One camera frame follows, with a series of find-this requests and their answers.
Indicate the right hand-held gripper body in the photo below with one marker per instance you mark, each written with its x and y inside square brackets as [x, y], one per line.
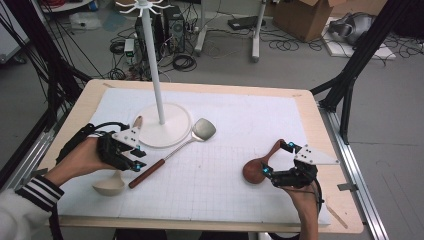
[300, 176]

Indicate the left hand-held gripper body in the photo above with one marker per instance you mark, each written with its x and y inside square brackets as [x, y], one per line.
[113, 151]

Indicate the dark wooden spoon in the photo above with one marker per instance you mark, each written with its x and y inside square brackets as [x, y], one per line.
[253, 171]

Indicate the beige ladle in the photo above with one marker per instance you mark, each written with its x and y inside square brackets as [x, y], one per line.
[110, 186]

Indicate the white utensil rack stand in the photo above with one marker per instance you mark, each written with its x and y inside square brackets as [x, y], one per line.
[151, 50]

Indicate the person's right hand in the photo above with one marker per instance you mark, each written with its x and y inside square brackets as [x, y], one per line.
[305, 200]

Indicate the person's left hand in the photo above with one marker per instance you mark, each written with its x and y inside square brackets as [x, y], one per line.
[80, 160]

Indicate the metal table clamp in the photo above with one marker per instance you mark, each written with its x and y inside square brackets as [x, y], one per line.
[346, 187]
[40, 172]

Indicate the white grid mat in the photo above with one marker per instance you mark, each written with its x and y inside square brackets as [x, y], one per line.
[216, 186]

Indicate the white power adapter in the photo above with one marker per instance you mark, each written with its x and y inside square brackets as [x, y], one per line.
[129, 46]

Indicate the white desk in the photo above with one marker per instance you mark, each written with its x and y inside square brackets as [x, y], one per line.
[256, 40]

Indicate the white foam board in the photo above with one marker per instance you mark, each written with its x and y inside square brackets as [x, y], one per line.
[366, 52]

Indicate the black computer tower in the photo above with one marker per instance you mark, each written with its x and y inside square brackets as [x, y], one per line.
[175, 30]
[160, 33]

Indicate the large cardboard box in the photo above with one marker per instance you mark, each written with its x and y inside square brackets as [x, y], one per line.
[300, 20]

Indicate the black flat box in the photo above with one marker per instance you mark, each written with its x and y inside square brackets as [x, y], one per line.
[245, 22]

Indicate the clear plastic bag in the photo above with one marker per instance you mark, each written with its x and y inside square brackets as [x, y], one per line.
[85, 21]

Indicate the grey backpack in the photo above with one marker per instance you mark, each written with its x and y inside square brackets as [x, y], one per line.
[360, 26]

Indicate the round white table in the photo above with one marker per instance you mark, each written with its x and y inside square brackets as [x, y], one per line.
[66, 8]

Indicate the white cabinet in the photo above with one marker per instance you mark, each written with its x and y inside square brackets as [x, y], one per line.
[11, 40]

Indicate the aluminium rail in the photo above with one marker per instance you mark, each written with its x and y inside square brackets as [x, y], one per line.
[23, 160]
[360, 186]

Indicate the black frame post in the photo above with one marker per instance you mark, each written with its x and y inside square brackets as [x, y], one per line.
[360, 56]
[50, 66]

